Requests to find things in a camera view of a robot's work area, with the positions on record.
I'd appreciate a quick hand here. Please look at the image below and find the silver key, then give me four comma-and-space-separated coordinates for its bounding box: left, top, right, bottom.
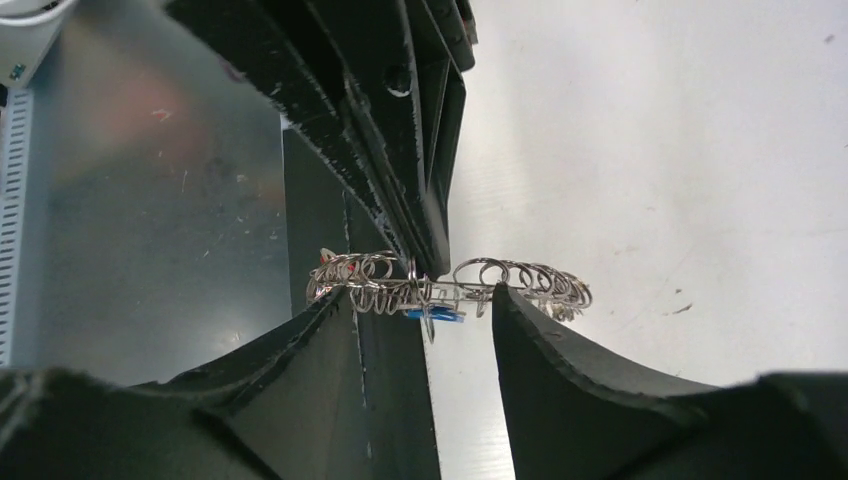
422, 318, 435, 345

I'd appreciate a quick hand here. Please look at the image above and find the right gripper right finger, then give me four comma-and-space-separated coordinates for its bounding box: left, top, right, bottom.
492, 285, 847, 479

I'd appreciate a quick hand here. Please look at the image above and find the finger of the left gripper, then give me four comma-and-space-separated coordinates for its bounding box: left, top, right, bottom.
164, 1, 423, 260
311, 1, 475, 277

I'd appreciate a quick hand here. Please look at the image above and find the metal disc with key rings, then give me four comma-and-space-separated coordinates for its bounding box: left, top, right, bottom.
306, 251, 593, 322

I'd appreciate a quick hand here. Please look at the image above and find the blue key tag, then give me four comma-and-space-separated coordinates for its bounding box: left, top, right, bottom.
404, 306, 465, 323

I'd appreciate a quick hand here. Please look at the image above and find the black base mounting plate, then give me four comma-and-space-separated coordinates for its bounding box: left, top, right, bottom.
281, 129, 441, 479

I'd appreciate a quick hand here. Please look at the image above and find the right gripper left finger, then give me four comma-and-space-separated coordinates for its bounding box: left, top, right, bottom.
1, 294, 371, 479

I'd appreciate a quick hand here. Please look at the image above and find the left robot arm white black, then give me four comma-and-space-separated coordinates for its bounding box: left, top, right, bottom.
1, 1, 475, 282

